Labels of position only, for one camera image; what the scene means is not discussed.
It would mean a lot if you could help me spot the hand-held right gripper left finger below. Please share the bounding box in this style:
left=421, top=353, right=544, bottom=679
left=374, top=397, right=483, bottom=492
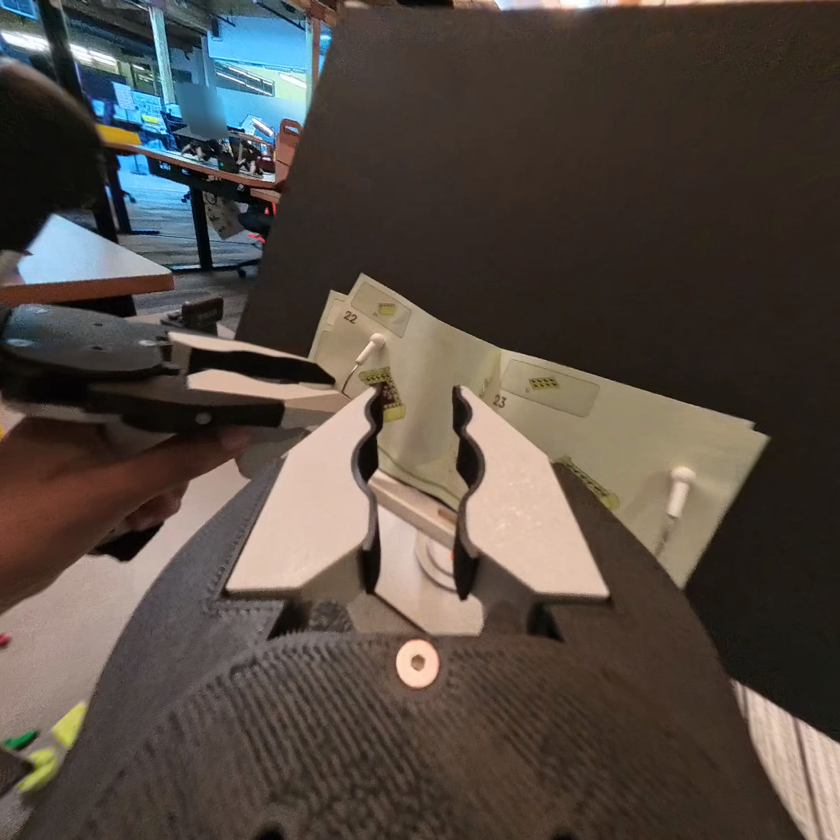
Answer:
left=225, top=384, right=383, bottom=618

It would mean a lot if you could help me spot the person's left hand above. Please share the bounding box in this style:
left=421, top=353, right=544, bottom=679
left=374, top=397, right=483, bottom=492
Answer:
left=0, top=420, right=252, bottom=614

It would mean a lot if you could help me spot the white book stand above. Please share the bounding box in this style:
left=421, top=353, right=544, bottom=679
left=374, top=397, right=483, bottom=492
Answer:
left=367, top=469, right=473, bottom=592

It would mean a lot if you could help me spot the instruction booklet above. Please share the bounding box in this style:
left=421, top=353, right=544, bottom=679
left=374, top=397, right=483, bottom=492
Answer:
left=308, top=272, right=770, bottom=588

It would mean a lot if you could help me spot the long office desk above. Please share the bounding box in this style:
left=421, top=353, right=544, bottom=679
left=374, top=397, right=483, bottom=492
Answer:
left=98, top=125, right=283, bottom=273

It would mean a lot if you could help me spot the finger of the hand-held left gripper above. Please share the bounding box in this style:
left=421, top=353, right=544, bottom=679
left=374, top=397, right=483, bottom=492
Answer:
left=167, top=331, right=337, bottom=386
left=185, top=369, right=350, bottom=481

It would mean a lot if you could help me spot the dark rounded object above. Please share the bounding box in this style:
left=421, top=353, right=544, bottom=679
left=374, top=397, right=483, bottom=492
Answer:
left=0, top=59, right=107, bottom=253

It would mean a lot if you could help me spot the white page holder pin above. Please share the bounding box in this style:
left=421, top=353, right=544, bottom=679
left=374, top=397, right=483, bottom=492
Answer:
left=656, top=465, right=698, bottom=552
left=340, top=332, right=388, bottom=395

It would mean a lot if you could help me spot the black backdrop board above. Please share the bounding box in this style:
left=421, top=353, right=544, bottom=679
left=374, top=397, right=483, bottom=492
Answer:
left=236, top=0, right=840, bottom=729

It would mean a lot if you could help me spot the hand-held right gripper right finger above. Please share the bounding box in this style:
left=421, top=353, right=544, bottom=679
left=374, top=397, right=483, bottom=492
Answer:
left=451, top=384, right=613, bottom=624

